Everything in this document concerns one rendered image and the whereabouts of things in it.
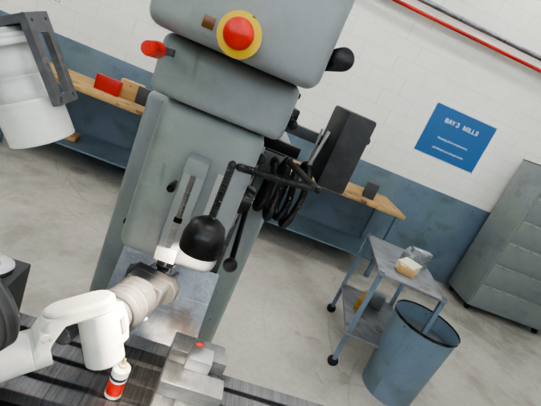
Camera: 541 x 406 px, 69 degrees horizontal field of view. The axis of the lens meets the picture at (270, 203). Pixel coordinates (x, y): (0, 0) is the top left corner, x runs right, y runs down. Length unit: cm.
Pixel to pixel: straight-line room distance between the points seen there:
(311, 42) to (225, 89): 17
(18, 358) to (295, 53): 60
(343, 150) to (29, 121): 76
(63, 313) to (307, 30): 56
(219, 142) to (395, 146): 474
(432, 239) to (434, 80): 215
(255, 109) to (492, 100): 523
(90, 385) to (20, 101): 79
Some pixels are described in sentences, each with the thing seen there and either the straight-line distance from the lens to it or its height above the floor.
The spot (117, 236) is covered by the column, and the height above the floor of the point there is 108.
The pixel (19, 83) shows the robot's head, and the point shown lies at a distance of 47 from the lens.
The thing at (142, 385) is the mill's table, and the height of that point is 90.
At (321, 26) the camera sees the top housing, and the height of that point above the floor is 181.
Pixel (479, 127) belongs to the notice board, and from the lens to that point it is 578.
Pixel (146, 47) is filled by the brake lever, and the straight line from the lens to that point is 56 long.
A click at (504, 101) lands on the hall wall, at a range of 589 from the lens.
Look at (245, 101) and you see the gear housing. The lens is 68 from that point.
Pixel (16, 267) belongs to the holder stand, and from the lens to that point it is 111.
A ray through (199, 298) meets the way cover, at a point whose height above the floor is 99.
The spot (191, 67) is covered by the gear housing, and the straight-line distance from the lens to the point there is 69.
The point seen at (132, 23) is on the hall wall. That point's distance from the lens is 523.
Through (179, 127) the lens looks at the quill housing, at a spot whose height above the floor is 158.
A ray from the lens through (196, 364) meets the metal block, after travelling 104.
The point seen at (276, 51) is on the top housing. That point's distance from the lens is 59.
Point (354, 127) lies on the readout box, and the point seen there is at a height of 169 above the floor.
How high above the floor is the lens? 173
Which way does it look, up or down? 17 degrees down
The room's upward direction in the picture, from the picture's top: 23 degrees clockwise
